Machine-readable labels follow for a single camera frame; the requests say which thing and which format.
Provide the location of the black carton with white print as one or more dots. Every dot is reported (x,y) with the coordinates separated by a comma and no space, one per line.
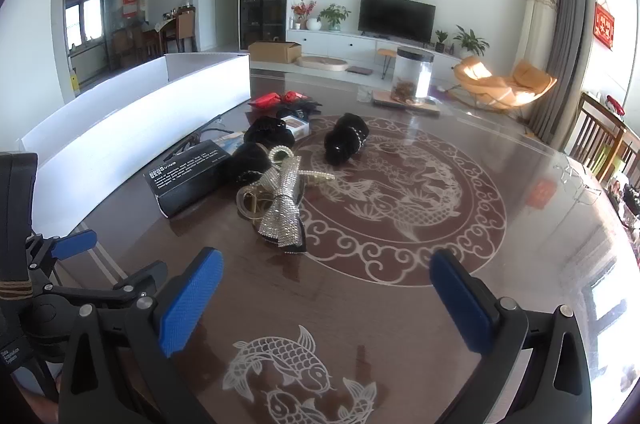
(190,176)

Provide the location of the white oval pet bed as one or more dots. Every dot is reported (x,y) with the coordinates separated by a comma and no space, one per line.
(322,64)

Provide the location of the white round vase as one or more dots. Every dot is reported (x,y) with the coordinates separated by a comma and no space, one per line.
(313,24)

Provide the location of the blue and white carton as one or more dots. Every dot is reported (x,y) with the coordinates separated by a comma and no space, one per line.
(295,127)

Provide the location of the red wall hanging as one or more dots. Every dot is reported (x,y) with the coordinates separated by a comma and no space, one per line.
(604,25)

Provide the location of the white board panel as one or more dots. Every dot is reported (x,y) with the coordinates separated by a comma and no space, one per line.
(125,124)

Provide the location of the brown upholstered dining chair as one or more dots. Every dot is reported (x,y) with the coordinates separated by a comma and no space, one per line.
(185,29)

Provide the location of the large potted plant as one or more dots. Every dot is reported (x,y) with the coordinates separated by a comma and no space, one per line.
(470,40)

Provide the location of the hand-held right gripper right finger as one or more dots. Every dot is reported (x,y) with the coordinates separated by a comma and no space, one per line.
(460,304)

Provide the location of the small potted plant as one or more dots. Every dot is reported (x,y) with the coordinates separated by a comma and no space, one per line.
(441,38)

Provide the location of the red flowers in vase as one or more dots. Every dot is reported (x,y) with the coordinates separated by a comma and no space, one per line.
(302,9)

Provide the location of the black flat screen television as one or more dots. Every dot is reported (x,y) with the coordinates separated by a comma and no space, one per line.
(397,16)

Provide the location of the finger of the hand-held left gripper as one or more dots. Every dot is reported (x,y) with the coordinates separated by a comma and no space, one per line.
(75,244)
(145,278)

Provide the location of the orange lounge chair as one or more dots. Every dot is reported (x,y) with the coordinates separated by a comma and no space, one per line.
(500,84)

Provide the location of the clear plastic jar black lid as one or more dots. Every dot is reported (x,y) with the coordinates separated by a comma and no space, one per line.
(412,74)

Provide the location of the white interior door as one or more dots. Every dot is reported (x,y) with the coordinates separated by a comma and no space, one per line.
(226,4)

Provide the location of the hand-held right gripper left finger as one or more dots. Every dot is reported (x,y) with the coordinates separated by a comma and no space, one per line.
(192,304)

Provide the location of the wooden dining chair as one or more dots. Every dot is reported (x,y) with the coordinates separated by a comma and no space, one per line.
(592,124)
(625,159)

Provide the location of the red paper door decoration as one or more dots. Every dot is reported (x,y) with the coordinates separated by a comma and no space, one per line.
(130,2)

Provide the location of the standing air conditioner lace cover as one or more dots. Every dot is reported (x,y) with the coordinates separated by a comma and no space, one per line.
(537,24)

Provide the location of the silver rhinestone bow hair clip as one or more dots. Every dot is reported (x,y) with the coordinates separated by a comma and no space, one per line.
(280,204)

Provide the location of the brown patterned desktop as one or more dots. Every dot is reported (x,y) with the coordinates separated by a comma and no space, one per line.
(350,299)

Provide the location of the cardboard box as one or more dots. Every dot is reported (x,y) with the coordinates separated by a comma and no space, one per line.
(272,52)

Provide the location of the translucent amber hair clip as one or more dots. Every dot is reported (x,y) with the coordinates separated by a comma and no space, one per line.
(249,201)

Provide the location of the black sequined velvet scrunchie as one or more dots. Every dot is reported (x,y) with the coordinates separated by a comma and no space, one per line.
(267,130)

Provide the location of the leafy green potted plant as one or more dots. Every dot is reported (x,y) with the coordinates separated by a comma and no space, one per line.
(334,15)

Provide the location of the grey curtain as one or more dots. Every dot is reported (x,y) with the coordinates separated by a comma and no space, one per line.
(565,44)

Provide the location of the black lace-trimmed velvet scrunchie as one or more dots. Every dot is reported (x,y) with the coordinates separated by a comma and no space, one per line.
(249,161)

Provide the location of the red foil packet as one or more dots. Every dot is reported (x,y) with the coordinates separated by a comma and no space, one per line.
(270,100)

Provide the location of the white television cabinet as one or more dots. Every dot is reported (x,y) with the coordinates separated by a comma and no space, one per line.
(360,44)

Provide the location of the wooden stool with metal legs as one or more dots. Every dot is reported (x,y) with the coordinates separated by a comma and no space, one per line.
(387,53)

